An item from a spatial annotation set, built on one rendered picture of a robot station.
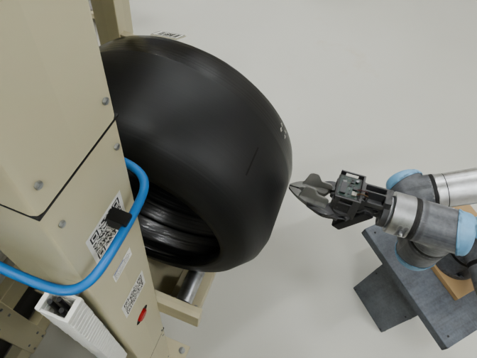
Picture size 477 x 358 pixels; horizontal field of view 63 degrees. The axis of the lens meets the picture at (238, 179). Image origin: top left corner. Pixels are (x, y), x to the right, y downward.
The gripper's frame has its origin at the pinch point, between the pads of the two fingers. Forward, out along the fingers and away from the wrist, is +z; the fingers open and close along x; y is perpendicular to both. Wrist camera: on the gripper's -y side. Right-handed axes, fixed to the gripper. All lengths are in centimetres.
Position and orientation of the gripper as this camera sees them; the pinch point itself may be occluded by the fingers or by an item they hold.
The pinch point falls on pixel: (294, 189)
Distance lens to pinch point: 88.4
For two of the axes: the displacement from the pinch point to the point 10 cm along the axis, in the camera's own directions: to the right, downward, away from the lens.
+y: 0.0, -5.7, -8.2
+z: -9.4, -2.8, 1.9
